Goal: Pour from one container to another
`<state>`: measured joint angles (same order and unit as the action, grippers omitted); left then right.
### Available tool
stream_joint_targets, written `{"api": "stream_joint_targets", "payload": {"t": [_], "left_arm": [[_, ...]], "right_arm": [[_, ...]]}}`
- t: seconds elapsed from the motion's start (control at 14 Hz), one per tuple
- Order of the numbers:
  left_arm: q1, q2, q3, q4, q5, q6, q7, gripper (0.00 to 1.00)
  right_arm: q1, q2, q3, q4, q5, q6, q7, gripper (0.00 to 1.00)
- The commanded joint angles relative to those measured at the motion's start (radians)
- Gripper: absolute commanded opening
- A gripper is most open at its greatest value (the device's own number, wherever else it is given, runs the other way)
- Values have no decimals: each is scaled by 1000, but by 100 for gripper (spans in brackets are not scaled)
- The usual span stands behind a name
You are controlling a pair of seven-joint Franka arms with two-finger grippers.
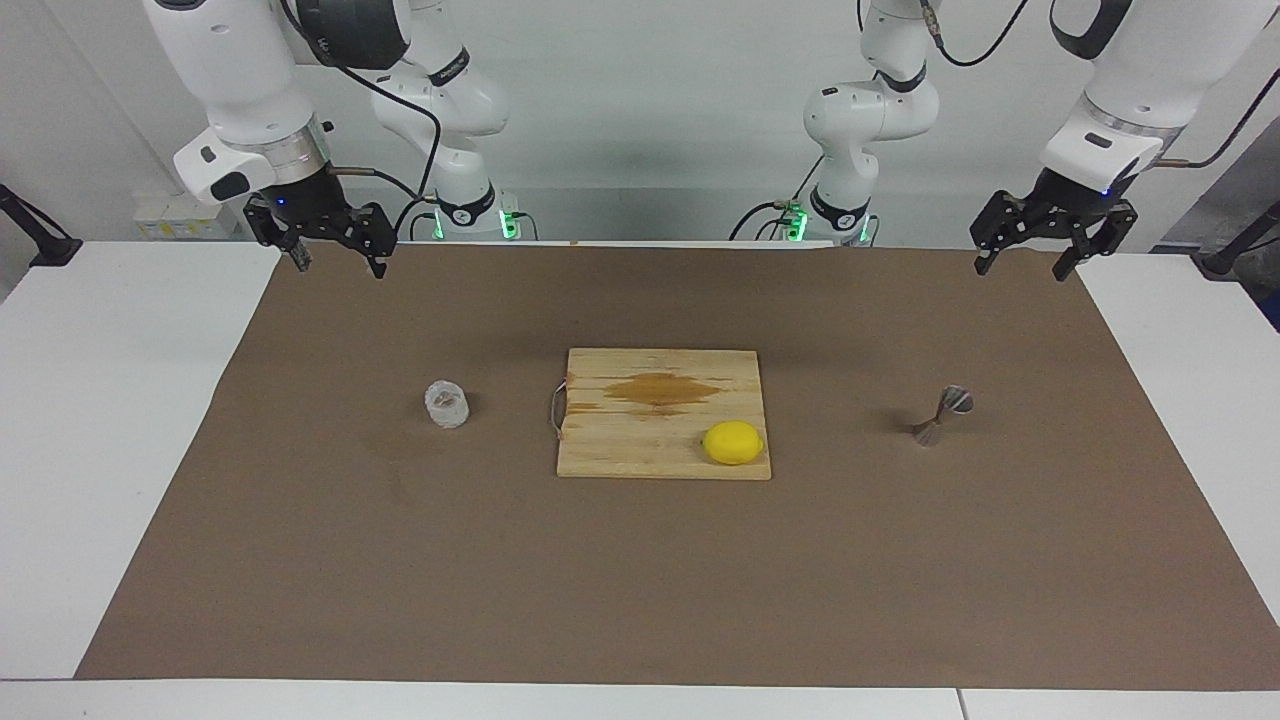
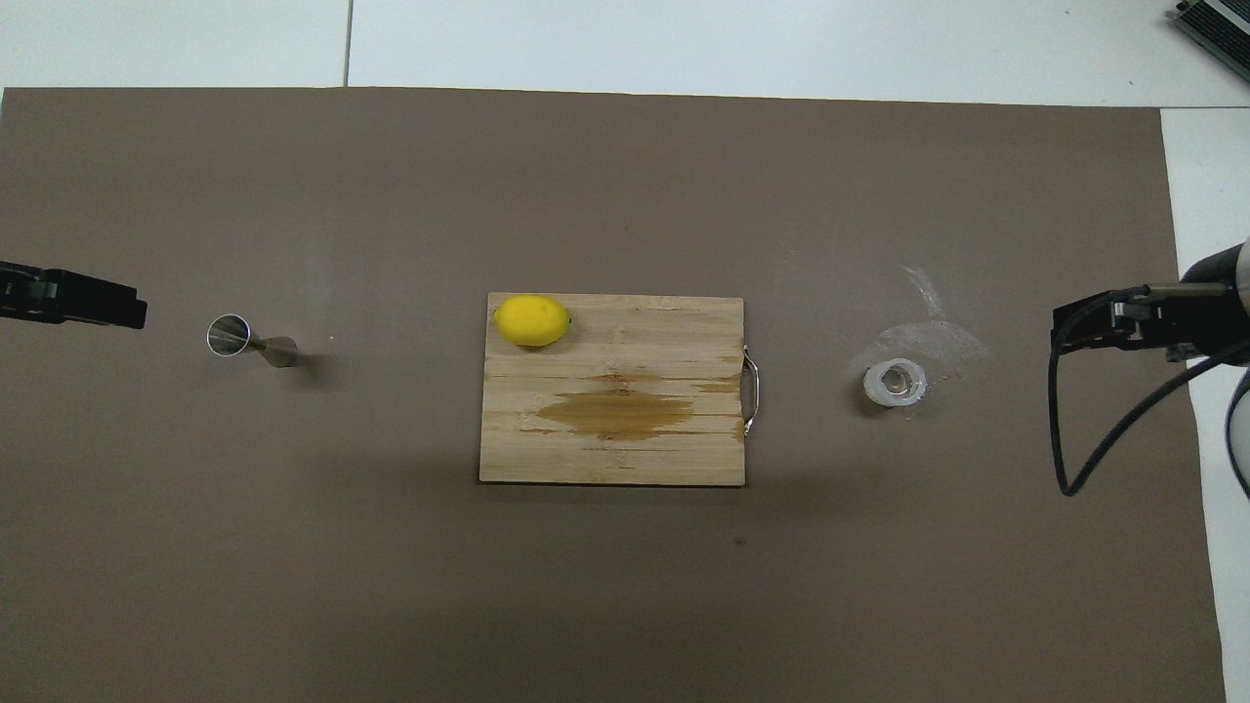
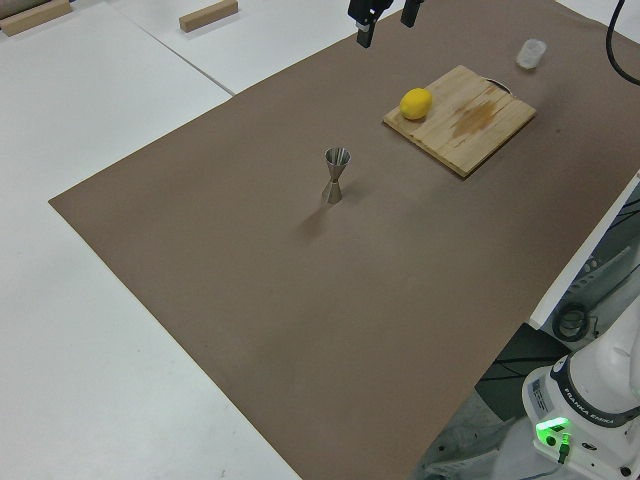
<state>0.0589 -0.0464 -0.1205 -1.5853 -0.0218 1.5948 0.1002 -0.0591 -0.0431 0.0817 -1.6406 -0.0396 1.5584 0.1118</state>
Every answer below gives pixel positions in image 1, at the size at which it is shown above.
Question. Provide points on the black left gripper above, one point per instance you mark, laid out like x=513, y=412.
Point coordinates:
x=1060, y=210

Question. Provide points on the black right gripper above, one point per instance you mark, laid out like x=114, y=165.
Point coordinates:
x=310, y=205

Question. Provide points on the small clear glass cup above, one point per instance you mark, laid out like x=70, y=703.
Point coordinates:
x=447, y=405

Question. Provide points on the metal double jigger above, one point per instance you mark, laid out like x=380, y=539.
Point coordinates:
x=941, y=414

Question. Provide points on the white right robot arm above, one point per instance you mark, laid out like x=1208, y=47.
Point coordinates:
x=230, y=70

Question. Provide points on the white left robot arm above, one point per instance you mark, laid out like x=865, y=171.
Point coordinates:
x=1150, y=80

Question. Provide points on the black clamp stand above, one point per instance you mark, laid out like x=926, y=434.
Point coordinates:
x=45, y=245
x=1235, y=250

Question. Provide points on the brown paper table mat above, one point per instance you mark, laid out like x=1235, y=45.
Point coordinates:
x=400, y=560

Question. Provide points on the wooden cutting board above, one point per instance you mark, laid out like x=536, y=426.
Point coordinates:
x=620, y=450

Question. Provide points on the yellow lemon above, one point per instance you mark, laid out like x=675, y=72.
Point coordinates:
x=733, y=443

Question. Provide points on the white wall socket box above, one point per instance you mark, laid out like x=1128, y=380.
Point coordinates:
x=170, y=222

